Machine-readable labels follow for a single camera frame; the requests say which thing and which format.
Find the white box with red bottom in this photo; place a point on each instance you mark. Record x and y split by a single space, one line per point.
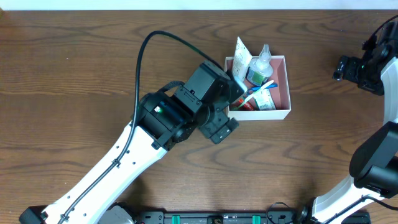
280 96

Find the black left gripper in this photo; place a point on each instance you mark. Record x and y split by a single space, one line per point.
236 90

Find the white lotion tube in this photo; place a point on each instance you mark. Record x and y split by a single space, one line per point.
242 58

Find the green toothpaste tube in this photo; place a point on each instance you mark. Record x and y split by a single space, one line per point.
241 105

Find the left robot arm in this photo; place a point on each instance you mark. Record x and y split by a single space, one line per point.
164 118

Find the small white green packet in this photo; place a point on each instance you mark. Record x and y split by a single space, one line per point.
264 100

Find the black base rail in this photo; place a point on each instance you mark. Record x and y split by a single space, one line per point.
158 217

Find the blue disposable razor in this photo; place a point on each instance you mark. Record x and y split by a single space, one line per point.
256 88

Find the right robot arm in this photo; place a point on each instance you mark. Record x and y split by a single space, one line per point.
373 168

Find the clear pump bottle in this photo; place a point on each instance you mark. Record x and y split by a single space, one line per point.
260 68

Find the green white toothbrush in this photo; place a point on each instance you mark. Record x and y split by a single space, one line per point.
248 96

